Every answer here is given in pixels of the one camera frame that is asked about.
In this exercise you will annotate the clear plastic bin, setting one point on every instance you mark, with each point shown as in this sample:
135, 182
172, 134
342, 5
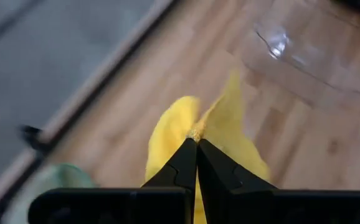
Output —
292, 56

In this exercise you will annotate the green microfiber towel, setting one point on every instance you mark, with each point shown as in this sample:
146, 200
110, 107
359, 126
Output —
58, 177

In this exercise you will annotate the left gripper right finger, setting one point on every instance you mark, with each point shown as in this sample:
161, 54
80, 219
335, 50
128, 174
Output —
223, 180

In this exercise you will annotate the yellow microfiber towel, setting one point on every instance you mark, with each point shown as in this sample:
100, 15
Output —
170, 124

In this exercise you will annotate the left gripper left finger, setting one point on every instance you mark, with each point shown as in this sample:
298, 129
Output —
173, 174

